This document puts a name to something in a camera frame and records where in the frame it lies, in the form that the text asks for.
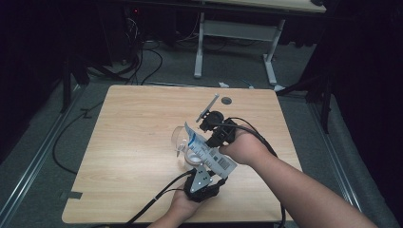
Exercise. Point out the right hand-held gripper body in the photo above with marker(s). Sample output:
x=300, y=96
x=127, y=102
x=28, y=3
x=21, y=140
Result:
x=223, y=129

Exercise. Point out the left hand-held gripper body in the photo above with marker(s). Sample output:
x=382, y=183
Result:
x=201, y=186

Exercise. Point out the white and blue pouch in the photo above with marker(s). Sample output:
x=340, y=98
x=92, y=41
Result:
x=210, y=156

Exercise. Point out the clear glass jar with lid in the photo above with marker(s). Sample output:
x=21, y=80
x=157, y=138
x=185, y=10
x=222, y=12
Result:
x=179, y=139

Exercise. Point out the person's left hand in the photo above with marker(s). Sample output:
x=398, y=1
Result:
x=182, y=207

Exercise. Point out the person's right hand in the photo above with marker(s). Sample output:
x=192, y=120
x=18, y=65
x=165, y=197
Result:
x=247, y=150

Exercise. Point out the dark round table grommet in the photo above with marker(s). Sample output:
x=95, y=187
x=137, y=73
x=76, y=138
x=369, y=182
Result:
x=226, y=100

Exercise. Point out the small white plug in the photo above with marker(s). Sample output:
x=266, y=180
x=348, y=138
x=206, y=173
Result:
x=223, y=85

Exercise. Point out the desk with white metal legs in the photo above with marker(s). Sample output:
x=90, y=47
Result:
x=237, y=30

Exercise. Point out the black metal stand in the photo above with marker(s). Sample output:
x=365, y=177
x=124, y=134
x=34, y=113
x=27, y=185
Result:
x=325, y=107
x=66, y=85

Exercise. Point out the grey tape strip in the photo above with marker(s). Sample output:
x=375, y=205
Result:
x=74, y=195

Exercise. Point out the metal floor rail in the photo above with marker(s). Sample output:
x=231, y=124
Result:
x=34, y=164
x=339, y=167

